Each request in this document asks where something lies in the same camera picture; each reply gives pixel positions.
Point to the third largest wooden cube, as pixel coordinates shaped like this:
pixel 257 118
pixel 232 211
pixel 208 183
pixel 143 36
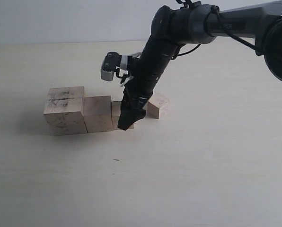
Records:
pixel 115 113

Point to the smallest wooden cube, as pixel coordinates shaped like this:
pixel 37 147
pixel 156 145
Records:
pixel 157 105

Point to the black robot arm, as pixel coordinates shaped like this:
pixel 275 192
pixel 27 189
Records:
pixel 259 27

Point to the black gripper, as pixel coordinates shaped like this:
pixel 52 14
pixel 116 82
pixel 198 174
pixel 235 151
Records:
pixel 143 74

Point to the second largest wooden cube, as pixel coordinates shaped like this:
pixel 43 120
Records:
pixel 97 114

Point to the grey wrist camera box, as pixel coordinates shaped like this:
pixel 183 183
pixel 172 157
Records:
pixel 112 64

